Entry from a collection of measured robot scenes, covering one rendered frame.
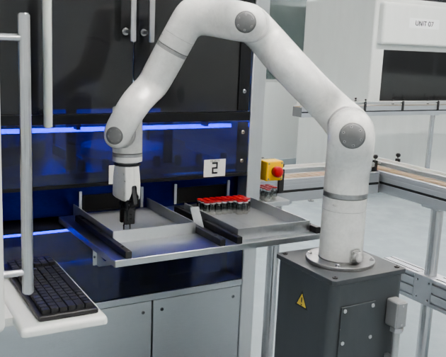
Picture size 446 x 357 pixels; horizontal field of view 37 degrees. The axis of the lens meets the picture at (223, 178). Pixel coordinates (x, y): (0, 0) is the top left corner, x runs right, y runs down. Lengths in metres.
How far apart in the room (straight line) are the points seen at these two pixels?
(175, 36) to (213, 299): 1.02
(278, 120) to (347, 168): 6.36
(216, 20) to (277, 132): 6.39
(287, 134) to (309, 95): 6.43
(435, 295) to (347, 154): 1.24
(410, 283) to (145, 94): 1.55
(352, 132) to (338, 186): 0.17
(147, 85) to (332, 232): 0.63
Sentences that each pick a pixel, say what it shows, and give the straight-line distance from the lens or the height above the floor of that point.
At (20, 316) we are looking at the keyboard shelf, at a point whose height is 0.80.
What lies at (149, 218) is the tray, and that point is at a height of 0.88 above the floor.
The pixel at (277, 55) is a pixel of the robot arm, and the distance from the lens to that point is 1.79.
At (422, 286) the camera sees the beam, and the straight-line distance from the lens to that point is 2.89.
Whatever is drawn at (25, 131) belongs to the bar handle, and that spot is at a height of 1.24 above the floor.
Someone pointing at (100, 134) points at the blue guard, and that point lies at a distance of 2.10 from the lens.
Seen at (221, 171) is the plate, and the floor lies 1.01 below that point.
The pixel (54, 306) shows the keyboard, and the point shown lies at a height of 0.83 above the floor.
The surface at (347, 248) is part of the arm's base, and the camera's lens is 1.84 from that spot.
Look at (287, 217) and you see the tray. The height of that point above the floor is 0.90.
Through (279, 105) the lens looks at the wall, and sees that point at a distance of 8.10.
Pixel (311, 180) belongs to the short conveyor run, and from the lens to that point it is 2.68.
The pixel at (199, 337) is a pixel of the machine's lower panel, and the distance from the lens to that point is 2.47.
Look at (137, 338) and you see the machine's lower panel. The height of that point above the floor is 0.45.
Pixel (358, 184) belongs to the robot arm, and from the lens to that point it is 1.80.
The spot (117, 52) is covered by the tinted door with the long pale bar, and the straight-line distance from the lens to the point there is 2.11.
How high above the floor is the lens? 1.44
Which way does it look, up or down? 11 degrees down
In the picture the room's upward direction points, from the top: 3 degrees clockwise
